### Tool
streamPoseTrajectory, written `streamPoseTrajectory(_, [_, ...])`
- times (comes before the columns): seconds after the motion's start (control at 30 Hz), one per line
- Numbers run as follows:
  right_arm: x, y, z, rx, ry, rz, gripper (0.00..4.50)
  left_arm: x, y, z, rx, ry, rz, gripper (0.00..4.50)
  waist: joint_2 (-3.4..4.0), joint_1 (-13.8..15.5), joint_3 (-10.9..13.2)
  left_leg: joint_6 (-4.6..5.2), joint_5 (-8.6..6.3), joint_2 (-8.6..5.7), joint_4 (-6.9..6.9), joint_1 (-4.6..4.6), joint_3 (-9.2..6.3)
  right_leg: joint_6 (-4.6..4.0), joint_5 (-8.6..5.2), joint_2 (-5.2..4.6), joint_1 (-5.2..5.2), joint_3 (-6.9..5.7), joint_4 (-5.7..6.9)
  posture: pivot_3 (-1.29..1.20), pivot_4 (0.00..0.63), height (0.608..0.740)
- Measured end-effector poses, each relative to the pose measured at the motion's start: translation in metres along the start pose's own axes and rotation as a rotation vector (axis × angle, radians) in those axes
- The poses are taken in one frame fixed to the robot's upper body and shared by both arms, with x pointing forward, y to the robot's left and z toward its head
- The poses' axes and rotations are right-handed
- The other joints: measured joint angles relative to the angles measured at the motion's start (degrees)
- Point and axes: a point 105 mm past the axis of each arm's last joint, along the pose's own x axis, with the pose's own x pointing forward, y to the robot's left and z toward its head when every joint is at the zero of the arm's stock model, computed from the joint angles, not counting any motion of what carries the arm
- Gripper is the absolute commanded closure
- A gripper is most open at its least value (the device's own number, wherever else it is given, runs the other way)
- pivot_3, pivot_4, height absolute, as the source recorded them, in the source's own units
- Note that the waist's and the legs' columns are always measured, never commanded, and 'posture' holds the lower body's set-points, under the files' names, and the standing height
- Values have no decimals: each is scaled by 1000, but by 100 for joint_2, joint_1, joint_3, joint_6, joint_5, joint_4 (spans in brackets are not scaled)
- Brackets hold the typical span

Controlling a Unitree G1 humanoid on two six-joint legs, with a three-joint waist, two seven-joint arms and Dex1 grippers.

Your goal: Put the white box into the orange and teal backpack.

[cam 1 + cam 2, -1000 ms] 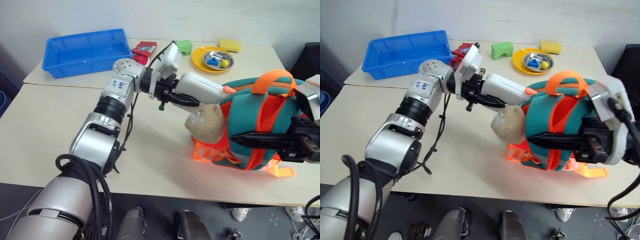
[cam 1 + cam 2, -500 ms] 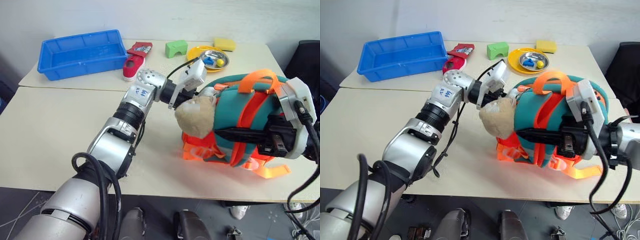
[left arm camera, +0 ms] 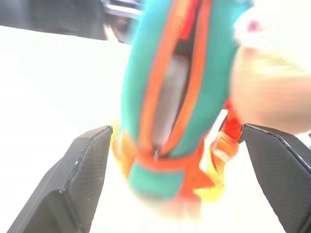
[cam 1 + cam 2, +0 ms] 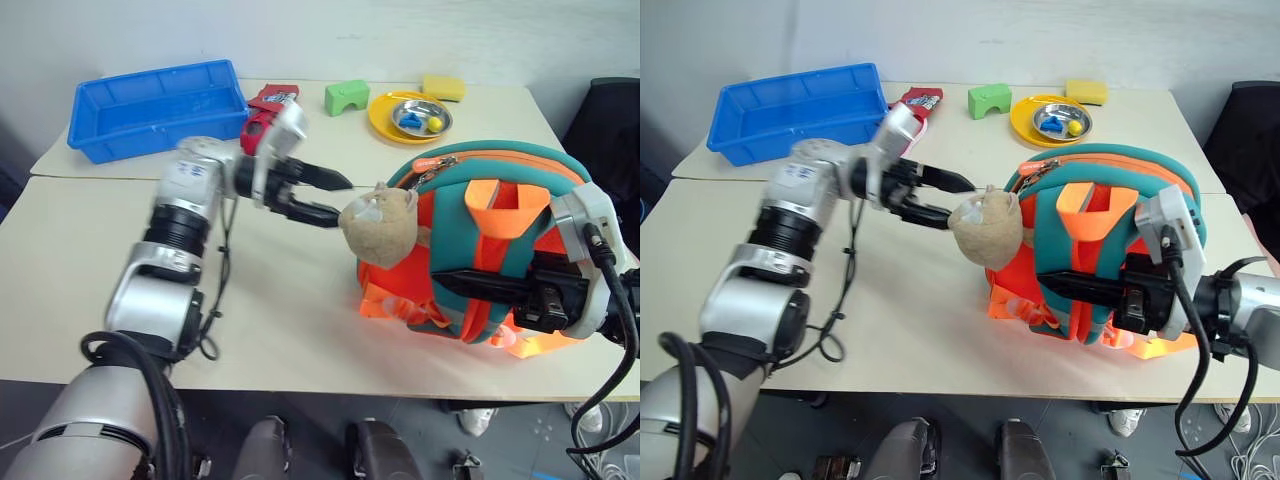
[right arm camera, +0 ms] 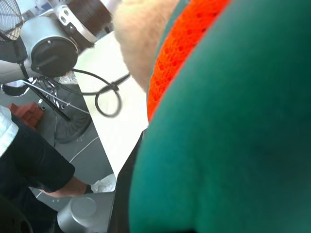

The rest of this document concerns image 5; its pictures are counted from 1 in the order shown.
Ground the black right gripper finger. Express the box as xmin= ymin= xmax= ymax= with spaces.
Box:
xmin=113 ymin=128 xmax=148 ymax=233

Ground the white crumpled plastic bag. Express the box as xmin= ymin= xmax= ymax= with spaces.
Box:
xmin=92 ymin=172 xmax=116 ymax=193

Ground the silver robot torso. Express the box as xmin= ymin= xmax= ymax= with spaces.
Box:
xmin=56 ymin=191 xmax=115 ymax=233

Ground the white lace cloth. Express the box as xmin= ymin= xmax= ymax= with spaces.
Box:
xmin=57 ymin=71 xmax=79 ymax=85

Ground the black floor fan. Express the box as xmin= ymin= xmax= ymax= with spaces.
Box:
xmin=0 ymin=0 xmax=93 ymax=144

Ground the person in black trousers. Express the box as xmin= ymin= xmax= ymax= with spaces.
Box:
xmin=0 ymin=104 xmax=95 ymax=233

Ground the red brick stack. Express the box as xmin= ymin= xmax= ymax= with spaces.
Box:
xmin=6 ymin=101 xmax=45 ymax=130

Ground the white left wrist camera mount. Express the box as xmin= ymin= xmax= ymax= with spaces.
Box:
xmin=52 ymin=0 xmax=98 ymax=45

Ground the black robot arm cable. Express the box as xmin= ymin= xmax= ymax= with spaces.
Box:
xmin=71 ymin=68 xmax=132 ymax=117

